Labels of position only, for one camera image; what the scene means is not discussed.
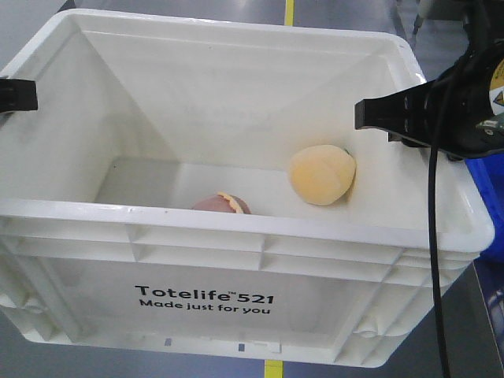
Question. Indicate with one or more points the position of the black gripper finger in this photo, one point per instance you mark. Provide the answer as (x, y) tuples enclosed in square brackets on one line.
[(17, 95)]

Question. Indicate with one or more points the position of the pink plush toy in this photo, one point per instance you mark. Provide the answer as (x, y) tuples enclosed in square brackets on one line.
[(223, 203)]

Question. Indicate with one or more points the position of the yellow plush peach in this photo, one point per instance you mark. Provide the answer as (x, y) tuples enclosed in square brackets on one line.
[(321, 175)]

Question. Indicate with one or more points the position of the blue plastic bin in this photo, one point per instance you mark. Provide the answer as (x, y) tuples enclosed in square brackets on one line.
[(487, 174)]

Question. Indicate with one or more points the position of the white plastic tote crate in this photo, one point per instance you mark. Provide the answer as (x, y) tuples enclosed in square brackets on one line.
[(142, 116)]

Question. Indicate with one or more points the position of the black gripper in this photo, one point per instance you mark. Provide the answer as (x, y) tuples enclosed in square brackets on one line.
[(461, 111)]

